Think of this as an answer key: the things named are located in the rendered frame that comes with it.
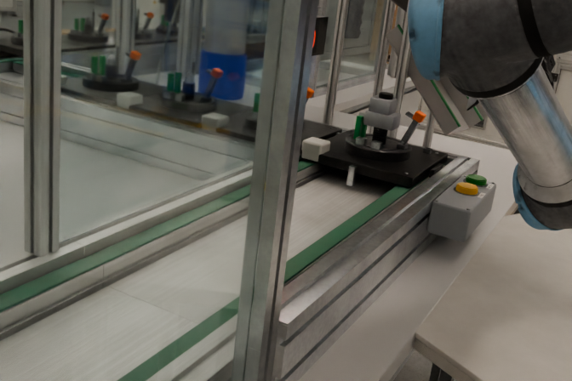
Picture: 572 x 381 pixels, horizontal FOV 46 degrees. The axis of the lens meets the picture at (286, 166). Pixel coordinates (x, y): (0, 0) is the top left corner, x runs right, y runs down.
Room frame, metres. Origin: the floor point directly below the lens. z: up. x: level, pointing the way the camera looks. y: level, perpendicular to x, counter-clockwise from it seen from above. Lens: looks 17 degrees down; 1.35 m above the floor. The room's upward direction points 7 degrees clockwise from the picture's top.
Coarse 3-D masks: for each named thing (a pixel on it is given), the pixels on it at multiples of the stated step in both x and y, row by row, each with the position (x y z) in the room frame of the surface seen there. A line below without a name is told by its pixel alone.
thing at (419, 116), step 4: (408, 112) 1.36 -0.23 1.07; (416, 112) 1.34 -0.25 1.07; (420, 112) 1.35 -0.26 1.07; (408, 116) 1.35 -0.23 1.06; (412, 116) 1.35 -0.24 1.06; (416, 116) 1.34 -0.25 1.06; (420, 116) 1.34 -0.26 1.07; (424, 116) 1.34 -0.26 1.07; (416, 120) 1.34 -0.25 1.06; (420, 120) 1.34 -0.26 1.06; (412, 124) 1.35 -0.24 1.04; (416, 124) 1.34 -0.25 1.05; (408, 128) 1.35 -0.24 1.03; (412, 128) 1.35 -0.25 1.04; (408, 132) 1.35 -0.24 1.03; (412, 132) 1.35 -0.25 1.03; (404, 136) 1.35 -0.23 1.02; (408, 136) 1.35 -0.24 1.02; (400, 140) 1.36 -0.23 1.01; (404, 140) 1.35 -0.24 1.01; (408, 140) 1.36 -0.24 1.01; (404, 144) 1.35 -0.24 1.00
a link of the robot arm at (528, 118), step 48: (432, 0) 0.76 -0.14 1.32; (480, 0) 0.73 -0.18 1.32; (528, 0) 0.70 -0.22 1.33; (432, 48) 0.75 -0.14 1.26; (480, 48) 0.73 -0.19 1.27; (528, 48) 0.72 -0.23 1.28; (480, 96) 0.79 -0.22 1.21; (528, 96) 0.81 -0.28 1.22; (528, 144) 0.87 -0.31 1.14; (528, 192) 0.96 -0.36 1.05
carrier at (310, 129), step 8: (304, 120) 1.59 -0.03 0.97; (304, 128) 1.51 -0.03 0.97; (312, 128) 1.51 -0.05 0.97; (320, 128) 1.52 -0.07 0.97; (328, 128) 1.53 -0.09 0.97; (336, 128) 1.54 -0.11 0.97; (304, 136) 1.44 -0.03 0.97; (312, 136) 1.45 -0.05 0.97; (320, 136) 1.45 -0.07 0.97; (328, 136) 1.48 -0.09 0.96
